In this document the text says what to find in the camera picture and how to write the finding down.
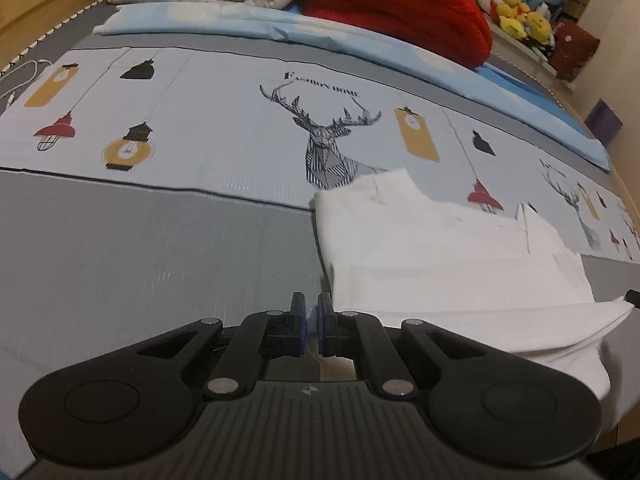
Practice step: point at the grey printed bed sheet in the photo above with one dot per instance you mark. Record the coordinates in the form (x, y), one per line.
(200, 110)

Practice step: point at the red folded blanket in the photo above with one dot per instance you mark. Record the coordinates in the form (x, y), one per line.
(400, 5)

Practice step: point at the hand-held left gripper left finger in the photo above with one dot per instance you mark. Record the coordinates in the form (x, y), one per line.
(301, 332)

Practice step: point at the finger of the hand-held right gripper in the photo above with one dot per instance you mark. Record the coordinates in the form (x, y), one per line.
(635, 297)

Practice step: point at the dark red cushion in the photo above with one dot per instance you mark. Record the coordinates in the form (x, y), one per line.
(576, 50)

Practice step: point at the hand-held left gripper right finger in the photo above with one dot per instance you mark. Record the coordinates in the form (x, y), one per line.
(322, 332)

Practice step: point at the purple box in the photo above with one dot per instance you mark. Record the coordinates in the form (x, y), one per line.
(604, 121)

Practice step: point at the light blue sheet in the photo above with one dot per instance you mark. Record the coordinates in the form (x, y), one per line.
(250, 20)

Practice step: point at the white windowsill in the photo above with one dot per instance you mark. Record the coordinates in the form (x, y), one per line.
(520, 52)

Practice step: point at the white long-sleeve shirt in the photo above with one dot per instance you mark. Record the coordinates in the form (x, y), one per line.
(440, 260)

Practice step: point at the yellow plush toy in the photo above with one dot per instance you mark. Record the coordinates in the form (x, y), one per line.
(512, 12)
(539, 26)

